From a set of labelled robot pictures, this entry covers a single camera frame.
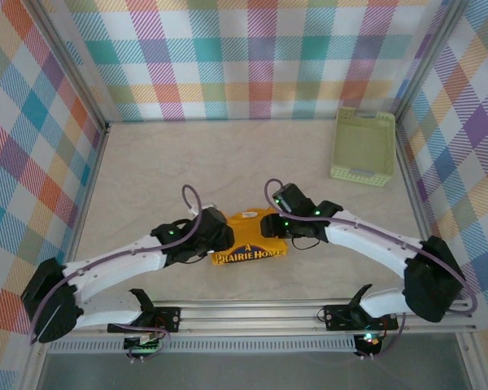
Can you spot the yellow t-shirt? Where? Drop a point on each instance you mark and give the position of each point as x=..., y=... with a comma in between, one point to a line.
x=252, y=243

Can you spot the light green plastic basket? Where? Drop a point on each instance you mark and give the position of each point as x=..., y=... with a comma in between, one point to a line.
x=362, y=142

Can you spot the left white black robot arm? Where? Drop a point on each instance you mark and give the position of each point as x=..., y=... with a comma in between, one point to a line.
x=114, y=262

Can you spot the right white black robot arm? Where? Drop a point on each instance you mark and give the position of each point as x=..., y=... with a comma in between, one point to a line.
x=370, y=243

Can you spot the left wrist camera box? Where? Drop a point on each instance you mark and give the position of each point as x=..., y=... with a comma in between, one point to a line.
x=195, y=211

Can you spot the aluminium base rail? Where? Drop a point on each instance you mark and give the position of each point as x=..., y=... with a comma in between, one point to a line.
x=248, y=319

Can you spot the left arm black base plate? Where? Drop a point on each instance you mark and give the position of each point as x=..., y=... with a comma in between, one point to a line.
x=171, y=319

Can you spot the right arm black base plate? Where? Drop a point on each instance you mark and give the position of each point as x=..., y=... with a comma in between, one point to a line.
x=335, y=317

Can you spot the aluminium side rail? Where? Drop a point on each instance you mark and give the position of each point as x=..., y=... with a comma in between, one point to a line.
x=91, y=183
x=412, y=183

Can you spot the aluminium corner post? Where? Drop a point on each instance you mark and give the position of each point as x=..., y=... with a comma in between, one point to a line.
x=72, y=61
x=424, y=61

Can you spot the aluminium frame leg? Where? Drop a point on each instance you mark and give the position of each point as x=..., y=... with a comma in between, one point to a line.
x=32, y=380
x=473, y=373

